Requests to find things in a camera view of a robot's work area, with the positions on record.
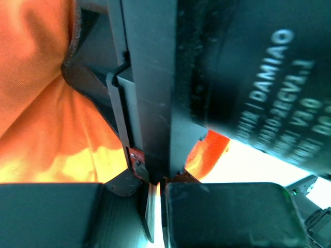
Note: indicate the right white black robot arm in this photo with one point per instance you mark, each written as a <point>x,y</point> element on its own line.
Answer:
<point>267,81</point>

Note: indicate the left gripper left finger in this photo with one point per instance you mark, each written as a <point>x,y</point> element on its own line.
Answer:
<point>119,213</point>

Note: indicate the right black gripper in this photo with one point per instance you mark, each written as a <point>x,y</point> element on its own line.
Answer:
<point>166,43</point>

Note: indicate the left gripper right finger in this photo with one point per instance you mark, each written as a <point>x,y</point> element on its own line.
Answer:
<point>250,214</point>

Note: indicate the orange t shirt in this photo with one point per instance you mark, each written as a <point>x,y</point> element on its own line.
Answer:
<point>49,132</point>

